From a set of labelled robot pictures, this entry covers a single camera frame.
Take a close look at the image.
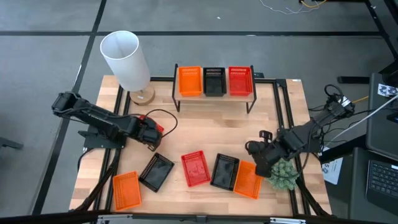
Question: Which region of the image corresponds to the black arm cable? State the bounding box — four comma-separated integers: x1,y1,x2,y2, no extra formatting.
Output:
144,108,178,138

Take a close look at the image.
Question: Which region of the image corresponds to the round wooden lamp base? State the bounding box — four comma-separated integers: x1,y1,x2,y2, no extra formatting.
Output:
129,85,155,106

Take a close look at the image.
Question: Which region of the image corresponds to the printed marker card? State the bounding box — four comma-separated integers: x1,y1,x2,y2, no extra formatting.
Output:
377,83,398,98

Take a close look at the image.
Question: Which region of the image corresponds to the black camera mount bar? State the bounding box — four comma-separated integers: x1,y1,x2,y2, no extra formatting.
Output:
0,210,398,224

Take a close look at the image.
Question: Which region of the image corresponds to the black plastic basket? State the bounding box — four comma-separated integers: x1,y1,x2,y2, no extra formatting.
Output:
210,152,241,192
203,67,228,97
138,152,175,194

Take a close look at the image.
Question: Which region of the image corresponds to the thin yellow floor wire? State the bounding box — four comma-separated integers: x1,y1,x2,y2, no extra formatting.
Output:
300,0,328,9

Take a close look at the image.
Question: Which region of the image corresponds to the thin white floor wire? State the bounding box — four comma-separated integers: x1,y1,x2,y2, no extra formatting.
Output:
259,0,312,16

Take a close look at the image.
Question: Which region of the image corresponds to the white paper sheet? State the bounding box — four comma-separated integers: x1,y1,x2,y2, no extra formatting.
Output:
322,157,344,185

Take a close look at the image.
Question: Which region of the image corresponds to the white cylindrical lamp shade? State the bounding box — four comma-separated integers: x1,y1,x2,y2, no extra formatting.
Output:
99,30,152,93

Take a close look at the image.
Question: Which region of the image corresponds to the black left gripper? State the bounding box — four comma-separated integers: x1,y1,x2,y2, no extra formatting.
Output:
132,115,163,152

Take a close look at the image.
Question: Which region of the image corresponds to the orange plastic basket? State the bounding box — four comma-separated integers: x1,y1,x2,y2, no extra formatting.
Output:
112,171,142,212
177,65,203,97
233,160,264,200

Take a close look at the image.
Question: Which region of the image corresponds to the green artificial plant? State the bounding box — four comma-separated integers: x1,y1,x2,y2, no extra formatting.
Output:
266,157,300,191

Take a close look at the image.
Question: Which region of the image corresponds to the wooden shelf with black frame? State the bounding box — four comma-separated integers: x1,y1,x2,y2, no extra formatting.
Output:
172,63,258,114

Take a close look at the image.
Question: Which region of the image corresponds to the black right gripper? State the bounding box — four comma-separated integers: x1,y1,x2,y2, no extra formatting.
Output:
244,131,289,177

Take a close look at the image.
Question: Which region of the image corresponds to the black laptop keyboard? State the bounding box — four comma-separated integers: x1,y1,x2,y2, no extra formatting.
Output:
365,159,398,215

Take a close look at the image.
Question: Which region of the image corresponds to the white cable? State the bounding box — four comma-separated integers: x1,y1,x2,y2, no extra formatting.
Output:
329,94,398,142

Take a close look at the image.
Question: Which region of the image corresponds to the red plastic basket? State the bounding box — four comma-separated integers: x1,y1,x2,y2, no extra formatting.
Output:
138,114,165,134
180,150,212,188
228,65,254,96

